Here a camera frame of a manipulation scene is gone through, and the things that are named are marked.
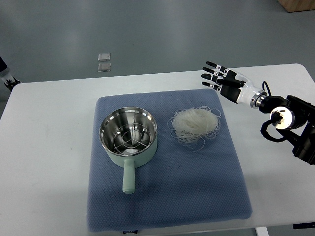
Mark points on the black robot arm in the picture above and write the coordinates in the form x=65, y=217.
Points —
x=291, y=119

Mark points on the upper square floor plate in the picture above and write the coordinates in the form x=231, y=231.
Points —
x=104, y=57

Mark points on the black table control panel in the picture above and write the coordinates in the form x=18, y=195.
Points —
x=308, y=225

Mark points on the white table leg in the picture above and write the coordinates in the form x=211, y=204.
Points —
x=261, y=231

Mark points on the blue quilted mat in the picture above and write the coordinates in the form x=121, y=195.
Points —
x=179, y=185

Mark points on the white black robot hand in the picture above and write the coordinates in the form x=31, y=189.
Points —
x=232, y=85

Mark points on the black white object left edge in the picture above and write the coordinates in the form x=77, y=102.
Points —
x=5, y=75

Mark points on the white vermicelli bundle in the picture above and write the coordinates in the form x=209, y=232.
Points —
x=193, y=127

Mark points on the wooden box corner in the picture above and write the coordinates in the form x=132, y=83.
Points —
x=297, y=5

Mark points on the round wire steaming rack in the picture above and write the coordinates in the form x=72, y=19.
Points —
x=131, y=138

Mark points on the mint green steel pot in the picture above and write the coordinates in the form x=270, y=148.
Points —
x=129, y=163

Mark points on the dark mat label tag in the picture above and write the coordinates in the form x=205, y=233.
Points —
x=130, y=231

